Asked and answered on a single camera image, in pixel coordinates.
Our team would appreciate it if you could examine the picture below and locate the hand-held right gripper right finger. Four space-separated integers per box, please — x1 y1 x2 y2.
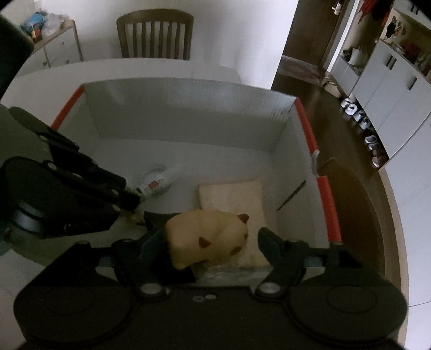
253 227 387 299

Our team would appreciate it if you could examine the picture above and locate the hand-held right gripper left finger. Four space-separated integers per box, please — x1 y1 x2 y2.
67 229 171 298

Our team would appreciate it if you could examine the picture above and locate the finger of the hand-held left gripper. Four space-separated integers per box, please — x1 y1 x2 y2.
9 107 128 191
50 162 141 213

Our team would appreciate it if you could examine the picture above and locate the dark green foil packet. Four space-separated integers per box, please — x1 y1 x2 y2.
144 209 197 283

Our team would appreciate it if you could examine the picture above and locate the small white green tube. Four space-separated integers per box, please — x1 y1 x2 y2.
135 164 182 200

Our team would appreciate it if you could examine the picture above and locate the tan squishy animal toy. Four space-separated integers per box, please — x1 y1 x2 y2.
164 209 250 270

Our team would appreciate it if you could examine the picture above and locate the tan bread block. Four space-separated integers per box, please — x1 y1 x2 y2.
198 180 272 268

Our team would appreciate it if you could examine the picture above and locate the red cardboard box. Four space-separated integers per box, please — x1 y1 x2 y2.
20 78 342 290

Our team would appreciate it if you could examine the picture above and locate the white wooden sideboard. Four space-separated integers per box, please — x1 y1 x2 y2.
20 13 83 69

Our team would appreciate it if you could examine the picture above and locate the clear plastic bag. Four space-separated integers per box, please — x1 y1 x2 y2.
44 13 66 36

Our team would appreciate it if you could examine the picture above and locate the blue globe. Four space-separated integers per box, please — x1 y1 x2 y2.
22 13 46 32

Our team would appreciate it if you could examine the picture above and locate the brown wooden slatted chair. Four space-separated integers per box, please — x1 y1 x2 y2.
116 9 195 61

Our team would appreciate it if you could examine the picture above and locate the patterned doormat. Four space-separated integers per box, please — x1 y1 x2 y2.
278 55 324 83

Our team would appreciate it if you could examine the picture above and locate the brown wooden door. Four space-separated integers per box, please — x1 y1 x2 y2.
321 0 358 79

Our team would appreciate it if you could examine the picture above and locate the black hanging bag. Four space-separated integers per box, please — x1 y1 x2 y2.
372 0 393 21

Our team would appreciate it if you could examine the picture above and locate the white wooden wall cabinet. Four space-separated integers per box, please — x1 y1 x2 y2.
328 0 431 307

